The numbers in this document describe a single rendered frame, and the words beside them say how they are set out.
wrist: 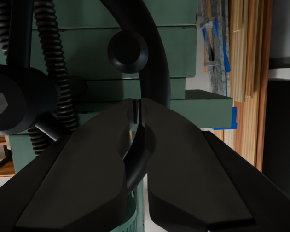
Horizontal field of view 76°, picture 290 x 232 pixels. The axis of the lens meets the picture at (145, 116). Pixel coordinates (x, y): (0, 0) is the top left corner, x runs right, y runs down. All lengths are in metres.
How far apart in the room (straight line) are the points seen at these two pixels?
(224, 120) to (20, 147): 0.35
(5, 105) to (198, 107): 0.30
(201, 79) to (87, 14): 2.75
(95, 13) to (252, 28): 1.46
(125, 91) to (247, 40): 1.48
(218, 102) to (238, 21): 1.36
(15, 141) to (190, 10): 0.35
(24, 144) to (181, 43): 0.30
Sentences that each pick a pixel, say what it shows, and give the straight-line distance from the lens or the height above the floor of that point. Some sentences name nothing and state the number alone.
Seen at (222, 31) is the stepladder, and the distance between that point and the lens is 1.27.
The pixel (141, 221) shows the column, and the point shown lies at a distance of 0.94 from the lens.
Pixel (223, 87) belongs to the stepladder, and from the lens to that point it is 1.23.
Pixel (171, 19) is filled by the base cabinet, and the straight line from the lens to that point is 0.37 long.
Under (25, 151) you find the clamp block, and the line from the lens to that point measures 0.33.
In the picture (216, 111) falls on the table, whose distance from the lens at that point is 0.39.
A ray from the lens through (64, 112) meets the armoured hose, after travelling 0.26.
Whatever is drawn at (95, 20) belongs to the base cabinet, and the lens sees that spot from 0.37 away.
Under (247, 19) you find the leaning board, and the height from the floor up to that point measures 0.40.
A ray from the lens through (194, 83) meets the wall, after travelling 3.00.
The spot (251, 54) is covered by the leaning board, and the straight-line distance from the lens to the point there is 1.70.
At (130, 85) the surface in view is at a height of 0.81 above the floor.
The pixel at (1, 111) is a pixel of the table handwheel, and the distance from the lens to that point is 0.19.
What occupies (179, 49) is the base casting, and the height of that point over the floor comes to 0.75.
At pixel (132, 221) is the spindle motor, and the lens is 0.64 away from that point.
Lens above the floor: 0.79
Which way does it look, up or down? 13 degrees up
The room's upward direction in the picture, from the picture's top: 178 degrees clockwise
